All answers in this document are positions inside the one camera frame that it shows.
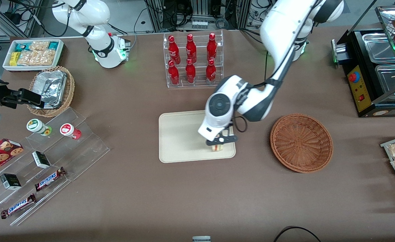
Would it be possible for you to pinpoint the aluminium foil tray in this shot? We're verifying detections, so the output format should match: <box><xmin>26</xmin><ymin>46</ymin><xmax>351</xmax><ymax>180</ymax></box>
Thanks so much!
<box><xmin>32</xmin><ymin>70</ymin><xmax>67</xmax><ymax>109</ymax></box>

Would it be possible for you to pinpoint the light wicker basket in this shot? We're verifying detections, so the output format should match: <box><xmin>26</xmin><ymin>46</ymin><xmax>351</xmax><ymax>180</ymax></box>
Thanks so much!
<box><xmin>27</xmin><ymin>66</ymin><xmax>75</xmax><ymax>118</ymax></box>

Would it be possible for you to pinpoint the beige plastic tray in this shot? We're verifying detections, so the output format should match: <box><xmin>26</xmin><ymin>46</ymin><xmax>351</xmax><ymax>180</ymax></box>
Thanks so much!
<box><xmin>159</xmin><ymin>110</ymin><xmax>236</xmax><ymax>164</ymax></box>

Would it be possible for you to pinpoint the brown wicker basket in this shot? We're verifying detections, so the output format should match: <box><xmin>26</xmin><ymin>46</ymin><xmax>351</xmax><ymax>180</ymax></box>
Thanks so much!
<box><xmin>270</xmin><ymin>113</ymin><xmax>334</xmax><ymax>173</ymax></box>

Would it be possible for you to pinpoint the green lidded cup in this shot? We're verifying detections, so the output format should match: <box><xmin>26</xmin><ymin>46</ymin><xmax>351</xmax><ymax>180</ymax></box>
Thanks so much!
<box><xmin>26</xmin><ymin>118</ymin><xmax>53</xmax><ymax>136</ymax></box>

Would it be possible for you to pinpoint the large clear cracker bag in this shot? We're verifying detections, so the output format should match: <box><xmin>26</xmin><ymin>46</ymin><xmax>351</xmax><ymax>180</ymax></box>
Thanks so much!
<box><xmin>17</xmin><ymin>50</ymin><xmax>56</xmax><ymax>67</ymax></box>

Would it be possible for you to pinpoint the red lidded cup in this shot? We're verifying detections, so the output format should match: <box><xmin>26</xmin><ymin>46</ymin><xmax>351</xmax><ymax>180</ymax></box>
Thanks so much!
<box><xmin>60</xmin><ymin>123</ymin><xmax>82</xmax><ymax>140</ymax></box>

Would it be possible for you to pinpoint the white snack bin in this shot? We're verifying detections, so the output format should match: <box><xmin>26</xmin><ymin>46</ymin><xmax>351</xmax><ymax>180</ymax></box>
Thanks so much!
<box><xmin>2</xmin><ymin>39</ymin><xmax>65</xmax><ymax>72</ymax></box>

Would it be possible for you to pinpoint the small clear cracker bag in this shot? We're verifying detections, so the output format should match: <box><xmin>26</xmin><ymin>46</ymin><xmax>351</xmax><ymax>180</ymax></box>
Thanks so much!
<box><xmin>29</xmin><ymin>41</ymin><xmax>50</xmax><ymax>52</ymax></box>

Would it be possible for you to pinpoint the small black box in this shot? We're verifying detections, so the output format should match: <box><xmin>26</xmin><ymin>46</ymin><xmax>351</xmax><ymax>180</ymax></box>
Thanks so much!
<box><xmin>32</xmin><ymin>151</ymin><xmax>51</xmax><ymax>169</ymax></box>
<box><xmin>0</xmin><ymin>173</ymin><xmax>22</xmax><ymax>191</ymax></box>

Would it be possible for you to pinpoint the clear acrylic bottle rack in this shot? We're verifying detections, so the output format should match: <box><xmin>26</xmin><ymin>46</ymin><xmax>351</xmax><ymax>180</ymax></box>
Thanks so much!
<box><xmin>163</xmin><ymin>30</ymin><xmax>224</xmax><ymax>89</ymax></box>

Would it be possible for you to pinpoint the clear acrylic stepped display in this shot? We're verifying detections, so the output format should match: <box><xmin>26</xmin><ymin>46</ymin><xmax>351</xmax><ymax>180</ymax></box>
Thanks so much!
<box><xmin>0</xmin><ymin>107</ymin><xmax>111</xmax><ymax>226</ymax></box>

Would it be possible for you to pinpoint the red cola bottle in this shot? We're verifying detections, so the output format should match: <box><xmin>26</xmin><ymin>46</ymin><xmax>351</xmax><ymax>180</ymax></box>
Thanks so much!
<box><xmin>185</xmin><ymin>58</ymin><xmax>196</xmax><ymax>84</ymax></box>
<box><xmin>168</xmin><ymin>35</ymin><xmax>181</xmax><ymax>65</ymax></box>
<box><xmin>207</xmin><ymin>33</ymin><xmax>218</xmax><ymax>62</ymax></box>
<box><xmin>206</xmin><ymin>59</ymin><xmax>217</xmax><ymax>85</ymax></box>
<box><xmin>186</xmin><ymin>34</ymin><xmax>197</xmax><ymax>64</ymax></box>
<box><xmin>168</xmin><ymin>60</ymin><xmax>180</xmax><ymax>86</ymax></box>

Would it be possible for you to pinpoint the snickers bar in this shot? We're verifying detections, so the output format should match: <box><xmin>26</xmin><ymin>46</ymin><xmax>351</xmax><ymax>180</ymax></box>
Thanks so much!
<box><xmin>0</xmin><ymin>193</ymin><xmax>37</xmax><ymax>219</ymax></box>
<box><xmin>34</xmin><ymin>167</ymin><xmax>67</xmax><ymax>192</ymax></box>

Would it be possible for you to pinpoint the black food warmer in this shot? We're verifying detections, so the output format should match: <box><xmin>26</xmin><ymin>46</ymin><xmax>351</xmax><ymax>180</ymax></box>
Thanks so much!
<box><xmin>331</xmin><ymin>0</ymin><xmax>395</xmax><ymax>118</ymax></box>

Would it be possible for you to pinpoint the large steel pan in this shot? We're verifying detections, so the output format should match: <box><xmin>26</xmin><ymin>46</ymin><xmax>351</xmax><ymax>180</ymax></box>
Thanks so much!
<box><xmin>374</xmin><ymin>63</ymin><xmax>395</xmax><ymax>102</ymax></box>

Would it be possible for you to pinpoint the small steel pan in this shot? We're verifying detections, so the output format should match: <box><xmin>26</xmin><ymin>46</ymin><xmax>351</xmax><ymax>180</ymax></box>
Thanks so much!
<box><xmin>361</xmin><ymin>33</ymin><xmax>395</xmax><ymax>64</ymax></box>

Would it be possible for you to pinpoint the black cable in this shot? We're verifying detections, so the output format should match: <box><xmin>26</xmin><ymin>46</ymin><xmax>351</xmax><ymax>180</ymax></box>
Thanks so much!
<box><xmin>273</xmin><ymin>226</ymin><xmax>323</xmax><ymax>242</ymax></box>

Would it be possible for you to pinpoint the aluminium frame rack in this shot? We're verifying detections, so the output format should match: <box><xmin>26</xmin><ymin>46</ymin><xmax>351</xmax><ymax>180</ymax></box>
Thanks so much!
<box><xmin>144</xmin><ymin>0</ymin><xmax>251</xmax><ymax>33</ymax></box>

